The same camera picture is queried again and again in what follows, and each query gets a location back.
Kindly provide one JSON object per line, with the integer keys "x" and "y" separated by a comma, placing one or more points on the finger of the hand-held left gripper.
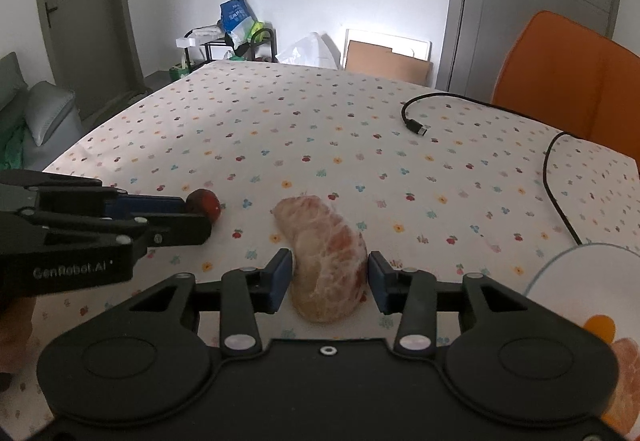
{"x": 145, "y": 206}
{"x": 170, "y": 228}

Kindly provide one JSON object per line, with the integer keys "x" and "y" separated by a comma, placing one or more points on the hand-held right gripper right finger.
{"x": 378, "y": 282}

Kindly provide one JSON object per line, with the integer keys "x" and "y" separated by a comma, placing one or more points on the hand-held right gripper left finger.
{"x": 280, "y": 282}

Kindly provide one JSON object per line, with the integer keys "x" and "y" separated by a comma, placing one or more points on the small red fruit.
{"x": 205, "y": 206}

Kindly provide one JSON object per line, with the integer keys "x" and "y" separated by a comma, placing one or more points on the peeled citrus half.
{"x": 325, "y": 261}
{"x": 631, "y": 371}

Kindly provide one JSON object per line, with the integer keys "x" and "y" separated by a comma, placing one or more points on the white printed plate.
{"x": 600, "y": 281}

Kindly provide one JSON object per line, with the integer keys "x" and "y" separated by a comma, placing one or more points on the person's left hand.
{"x": 15, "y": 336}

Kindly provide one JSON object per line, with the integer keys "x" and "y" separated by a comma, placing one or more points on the grey cushion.
{"x": 47, "y": 113}

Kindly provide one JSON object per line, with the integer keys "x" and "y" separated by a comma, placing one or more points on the green box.
{"x": 180, "y": 72}

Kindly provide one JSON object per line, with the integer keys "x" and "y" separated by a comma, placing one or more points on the white box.
{"x": 197, "y": 38}

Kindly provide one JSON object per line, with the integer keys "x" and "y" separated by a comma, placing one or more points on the grey-green sofa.
{"x": 12, "y": 81}

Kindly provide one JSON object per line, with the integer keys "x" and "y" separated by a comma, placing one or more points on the grey door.
{"x": 85, "y": 21}

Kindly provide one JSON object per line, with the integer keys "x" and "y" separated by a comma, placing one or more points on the black metal rack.
{"x": 262, "y": 46}

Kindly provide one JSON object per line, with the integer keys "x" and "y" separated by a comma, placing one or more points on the yellow-green packet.
{"x": 257, "y": 30}

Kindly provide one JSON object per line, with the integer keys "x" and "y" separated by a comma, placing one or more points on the blue plastic bag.
{"x": 237, "y": 16}

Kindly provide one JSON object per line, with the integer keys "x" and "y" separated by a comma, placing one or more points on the brown cardboard sheet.
{"x": 385, "y": 62}

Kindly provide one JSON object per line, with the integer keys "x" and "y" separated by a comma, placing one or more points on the white plastic bag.
{"x": 307, "y": 52}

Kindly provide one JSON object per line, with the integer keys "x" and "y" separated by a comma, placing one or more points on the small orange kumquat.
{"x": 600, "y": 326}

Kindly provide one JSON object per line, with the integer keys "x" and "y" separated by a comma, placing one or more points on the orange chair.
{"x": 565, "y": 71}

